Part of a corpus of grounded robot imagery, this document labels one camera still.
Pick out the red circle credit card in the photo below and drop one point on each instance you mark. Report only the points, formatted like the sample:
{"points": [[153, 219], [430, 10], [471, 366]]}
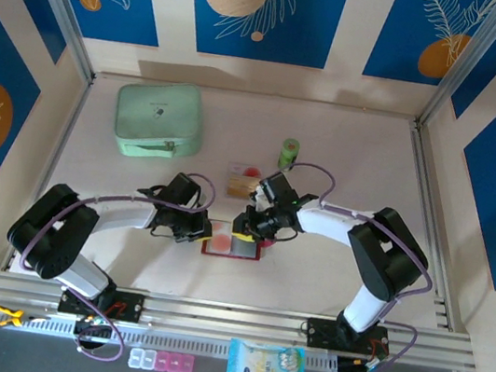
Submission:
{"points": [[221, 242], [246, 170]]}

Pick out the red leather card holder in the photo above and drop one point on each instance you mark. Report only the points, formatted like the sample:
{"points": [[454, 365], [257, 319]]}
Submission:
{"points": [[247, 252]]}

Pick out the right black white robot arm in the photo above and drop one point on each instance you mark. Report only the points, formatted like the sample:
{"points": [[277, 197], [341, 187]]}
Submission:
{"points": [[382, 259]]}

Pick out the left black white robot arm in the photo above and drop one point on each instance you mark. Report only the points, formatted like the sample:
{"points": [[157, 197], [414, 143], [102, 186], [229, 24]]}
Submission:
{"points": [[52, 230]]}

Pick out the small green bottle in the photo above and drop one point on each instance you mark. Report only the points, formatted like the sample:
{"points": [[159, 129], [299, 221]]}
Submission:
{"points": [[291, 148]]}

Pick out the mint green zip pouch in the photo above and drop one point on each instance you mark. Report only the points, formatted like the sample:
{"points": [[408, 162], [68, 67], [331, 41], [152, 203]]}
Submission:
{"points": [[157, 115]]}

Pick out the blue wet wipes packet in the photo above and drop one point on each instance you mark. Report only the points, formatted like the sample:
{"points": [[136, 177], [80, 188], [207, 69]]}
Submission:
{"points": [[266, 366]]}

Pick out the white pink pill organizer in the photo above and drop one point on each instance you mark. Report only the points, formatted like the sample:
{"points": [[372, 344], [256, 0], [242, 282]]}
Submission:
{"points": [[161, 362]]}

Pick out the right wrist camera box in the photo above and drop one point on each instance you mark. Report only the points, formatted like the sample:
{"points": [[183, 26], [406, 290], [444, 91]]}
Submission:
{"points": [[276, 187]]}

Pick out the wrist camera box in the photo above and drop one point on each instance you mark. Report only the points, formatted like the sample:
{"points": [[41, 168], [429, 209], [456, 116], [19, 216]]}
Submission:
{"points": [[276, 187], [185, 190]]}

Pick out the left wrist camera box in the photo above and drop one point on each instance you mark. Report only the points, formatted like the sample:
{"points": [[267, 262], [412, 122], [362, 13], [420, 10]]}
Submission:
{"points": [[185, 190]]}

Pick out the aluminium mounting rail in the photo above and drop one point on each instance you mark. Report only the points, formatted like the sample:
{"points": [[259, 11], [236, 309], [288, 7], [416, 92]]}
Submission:
{"points": [[227, 319]]}

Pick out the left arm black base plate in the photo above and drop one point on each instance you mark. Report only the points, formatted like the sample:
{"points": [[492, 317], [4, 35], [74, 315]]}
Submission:
{"points": [[130, 306]]}

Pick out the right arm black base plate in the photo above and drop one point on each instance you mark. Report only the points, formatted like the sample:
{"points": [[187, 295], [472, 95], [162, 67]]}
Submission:
{"points": [[321, 334]]}

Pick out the aluminium side rail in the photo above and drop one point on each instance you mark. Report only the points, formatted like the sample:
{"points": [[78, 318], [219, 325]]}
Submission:
{"points": [[67, 129], [420, 152]]}

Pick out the aluminium frame post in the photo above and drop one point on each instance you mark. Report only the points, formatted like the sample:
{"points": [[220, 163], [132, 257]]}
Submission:
{"points": [[59, 0], [467, 65]]}

